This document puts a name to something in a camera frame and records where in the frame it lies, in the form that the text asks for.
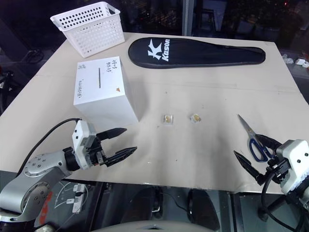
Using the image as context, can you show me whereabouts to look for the grey rounded robot body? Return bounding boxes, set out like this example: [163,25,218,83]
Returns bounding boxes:
[94,220,213,232]

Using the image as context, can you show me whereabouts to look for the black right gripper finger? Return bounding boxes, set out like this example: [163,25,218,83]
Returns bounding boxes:
[233,150,267,187]
[254,134,283,158]

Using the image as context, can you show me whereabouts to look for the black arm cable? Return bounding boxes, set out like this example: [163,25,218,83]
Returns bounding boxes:
[261,166,302,232]
[17,117,82,176]

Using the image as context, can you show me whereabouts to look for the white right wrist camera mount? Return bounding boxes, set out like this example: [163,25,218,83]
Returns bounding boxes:
[276,139,309,195]

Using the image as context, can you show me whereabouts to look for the small wrapped candy right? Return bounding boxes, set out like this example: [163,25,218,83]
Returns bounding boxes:
[188,112,203,124]

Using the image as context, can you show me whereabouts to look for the white cardboard box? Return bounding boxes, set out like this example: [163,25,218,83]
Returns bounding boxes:
[73,57,140,129]

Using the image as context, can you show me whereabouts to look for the grey vertical window post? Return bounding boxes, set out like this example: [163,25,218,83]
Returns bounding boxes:
[185,0,192,37]

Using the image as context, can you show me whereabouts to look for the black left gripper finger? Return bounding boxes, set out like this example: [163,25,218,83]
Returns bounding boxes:
[96,127,127,144]
[104,146,138,168]

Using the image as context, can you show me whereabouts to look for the white power strip with cables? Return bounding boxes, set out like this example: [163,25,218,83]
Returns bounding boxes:
[53,182,88,215]

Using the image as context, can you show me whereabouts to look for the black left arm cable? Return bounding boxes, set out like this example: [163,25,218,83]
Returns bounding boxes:
[17,117,82,176]

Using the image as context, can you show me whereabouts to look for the black coiled floor cable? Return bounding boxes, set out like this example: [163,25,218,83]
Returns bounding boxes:
[23,49,45,65]

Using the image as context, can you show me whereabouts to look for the clear plastic box with contents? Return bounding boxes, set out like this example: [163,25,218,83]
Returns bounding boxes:
[161,114,175,126]

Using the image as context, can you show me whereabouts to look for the white clutter on floor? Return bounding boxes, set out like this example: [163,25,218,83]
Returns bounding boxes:
[281,53,309,69]

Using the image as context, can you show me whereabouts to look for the dark rounded shape under table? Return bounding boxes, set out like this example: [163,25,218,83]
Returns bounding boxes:
[187,189,220,225]

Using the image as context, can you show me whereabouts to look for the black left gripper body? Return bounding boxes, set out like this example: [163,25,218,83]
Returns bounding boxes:
[84,134,109,167]

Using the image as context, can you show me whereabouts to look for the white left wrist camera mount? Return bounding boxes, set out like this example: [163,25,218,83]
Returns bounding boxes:
[71,120,98,170]

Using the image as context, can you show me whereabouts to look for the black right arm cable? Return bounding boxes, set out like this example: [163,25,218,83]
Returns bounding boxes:
[261,166,302,232]

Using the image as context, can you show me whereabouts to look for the blue handled scissors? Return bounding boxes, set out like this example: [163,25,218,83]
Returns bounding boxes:
[237,114,276,162]

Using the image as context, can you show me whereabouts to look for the black Kason racket cover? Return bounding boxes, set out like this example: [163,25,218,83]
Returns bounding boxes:
[127,37,267,70]

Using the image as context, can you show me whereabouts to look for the white perforated plastic basket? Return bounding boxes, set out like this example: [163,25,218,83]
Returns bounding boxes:
[50,1,126,59]

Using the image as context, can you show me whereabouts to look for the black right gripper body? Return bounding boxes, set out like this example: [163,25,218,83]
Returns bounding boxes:
[265,156,290,186]

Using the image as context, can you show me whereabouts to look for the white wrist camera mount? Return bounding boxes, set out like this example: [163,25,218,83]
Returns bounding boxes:
[71,120,98,170]
[276,139,309,195]

